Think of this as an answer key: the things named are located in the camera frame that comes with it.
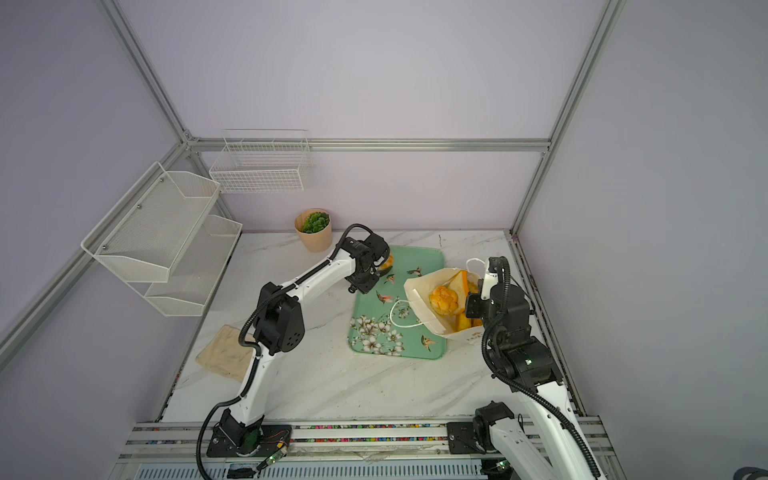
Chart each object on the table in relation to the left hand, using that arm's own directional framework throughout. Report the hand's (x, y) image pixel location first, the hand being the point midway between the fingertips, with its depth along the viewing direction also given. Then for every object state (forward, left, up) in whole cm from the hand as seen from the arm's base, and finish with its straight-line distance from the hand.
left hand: (358, 283), depth 95 cm
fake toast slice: (-5, -31, +8) cm, 32 cm away
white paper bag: (-9, -19, +9) cm, 23 cm away
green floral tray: (-9, -10, -7) cm, 15 cm away
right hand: (-14, -31, +22) cm, 41 cm away
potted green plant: (+23, +18, +3) cm, 29 cm away
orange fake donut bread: (-3, -10, +14) cm, 18 cm away
